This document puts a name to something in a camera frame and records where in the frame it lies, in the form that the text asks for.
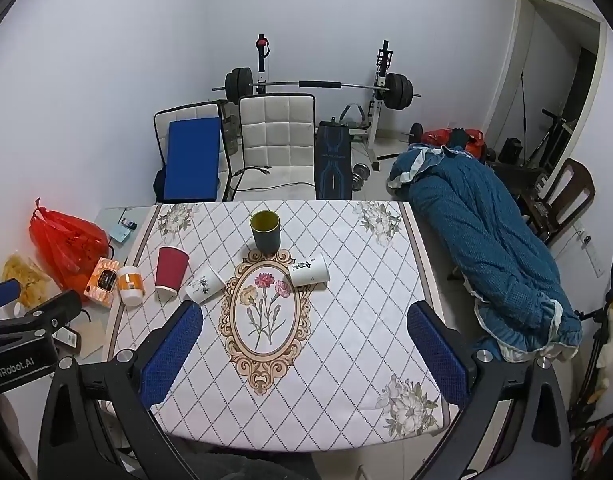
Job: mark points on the white floral tablecloth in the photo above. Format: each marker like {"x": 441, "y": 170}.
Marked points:
{"x": 346, "y": 330}

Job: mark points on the white cup with red print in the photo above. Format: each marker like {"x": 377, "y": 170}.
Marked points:
{"x": 310, "y": 270}

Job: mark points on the blue quilt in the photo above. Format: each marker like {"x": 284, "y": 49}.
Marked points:
{"x": 466, "y": 220}

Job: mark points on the black dumbbell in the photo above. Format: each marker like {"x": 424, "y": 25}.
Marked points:
{"x": 416, "y": 132}

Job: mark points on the white wall socket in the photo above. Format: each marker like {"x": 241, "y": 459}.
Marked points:
{"x": 593, "y": 257}

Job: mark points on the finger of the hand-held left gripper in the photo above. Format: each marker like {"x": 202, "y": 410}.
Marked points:
{"x": 56, "y": 307}
{"x": 1, "y": 296}

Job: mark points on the teal card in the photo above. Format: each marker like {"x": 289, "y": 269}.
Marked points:
{"x": 119, "y": 234}

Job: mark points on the black tripod stand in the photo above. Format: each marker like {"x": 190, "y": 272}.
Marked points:
{"x": 598, "y": 340}

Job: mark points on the red plastic bag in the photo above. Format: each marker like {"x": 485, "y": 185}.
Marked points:
{"x": 66, "y": 250}

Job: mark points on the barbell with black plates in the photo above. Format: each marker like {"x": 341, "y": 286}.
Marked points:
{"x": 319, "y": 83}

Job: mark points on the brown wooden chair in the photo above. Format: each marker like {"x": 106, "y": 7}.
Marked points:
{"x": 571, "y": 190}

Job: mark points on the red paper cup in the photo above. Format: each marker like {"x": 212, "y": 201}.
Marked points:
{"x": 170, "y": 272}

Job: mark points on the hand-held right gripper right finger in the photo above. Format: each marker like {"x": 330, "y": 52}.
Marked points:
{"x": 439, "y": 360}

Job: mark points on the white padded chair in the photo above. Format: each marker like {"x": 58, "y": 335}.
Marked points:
{"x": 186, "y": 110}
{"x": 274, "y": 135}

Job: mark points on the blue board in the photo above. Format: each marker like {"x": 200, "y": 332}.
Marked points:
{"x": 194, "y": 160}

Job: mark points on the grey dumbbell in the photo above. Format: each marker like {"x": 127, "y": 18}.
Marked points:
{"x": 361, "y": 175}

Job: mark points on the white door frame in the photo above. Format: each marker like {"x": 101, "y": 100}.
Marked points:
{"x": 511, "y": 60}

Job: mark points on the orange box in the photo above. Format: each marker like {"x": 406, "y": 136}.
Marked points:
{"x": 102, "y": 282}

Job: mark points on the green cup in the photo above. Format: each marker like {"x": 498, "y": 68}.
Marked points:
{"x": 265, "y": 235}

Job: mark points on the white barbell rack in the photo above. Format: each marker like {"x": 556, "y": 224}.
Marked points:
{"x": 381, "y": 95}

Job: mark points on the orange and white cup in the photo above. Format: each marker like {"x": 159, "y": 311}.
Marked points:
{"x": 130, "y": 287}

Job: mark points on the yellow plastic bag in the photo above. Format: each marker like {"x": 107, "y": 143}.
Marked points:
{"x": 24, "y": 280}

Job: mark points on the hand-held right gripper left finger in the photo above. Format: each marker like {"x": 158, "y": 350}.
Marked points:
{"x": 170, "y": 357}

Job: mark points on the white cup with plant print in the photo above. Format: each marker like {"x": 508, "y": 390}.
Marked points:
{"x": 204, "y": 286}

